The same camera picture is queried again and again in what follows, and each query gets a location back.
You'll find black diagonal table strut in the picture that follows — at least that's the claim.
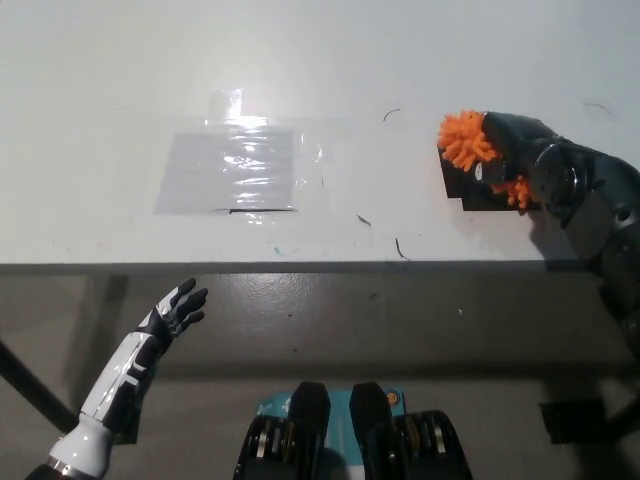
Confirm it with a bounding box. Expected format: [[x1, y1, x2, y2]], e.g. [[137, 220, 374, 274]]
[[0, 339, 76, 434]]

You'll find black tape patch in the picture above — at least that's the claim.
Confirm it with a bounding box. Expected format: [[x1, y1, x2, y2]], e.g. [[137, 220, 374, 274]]
[[436, 144, 546, 212]]

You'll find orange microfibre telescopic duster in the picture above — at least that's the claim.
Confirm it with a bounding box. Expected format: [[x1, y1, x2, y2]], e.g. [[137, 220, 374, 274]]
[[437, 108, 532, 215]]

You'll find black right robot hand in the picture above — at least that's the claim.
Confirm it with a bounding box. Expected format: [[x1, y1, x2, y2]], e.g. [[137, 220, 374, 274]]
[[473, 112, 560, 202]]

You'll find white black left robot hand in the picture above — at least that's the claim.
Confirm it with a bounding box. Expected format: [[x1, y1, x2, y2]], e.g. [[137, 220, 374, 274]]
[[78, 277, 209, 434]]

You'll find clear plastic sheet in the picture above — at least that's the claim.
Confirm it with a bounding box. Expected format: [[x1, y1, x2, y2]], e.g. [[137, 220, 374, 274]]
[[153, 130, 296, 216]]

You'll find black teal robot torso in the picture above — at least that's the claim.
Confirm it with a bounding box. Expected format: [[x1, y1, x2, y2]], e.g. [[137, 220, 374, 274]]
[[232, 382, 474, 480]]

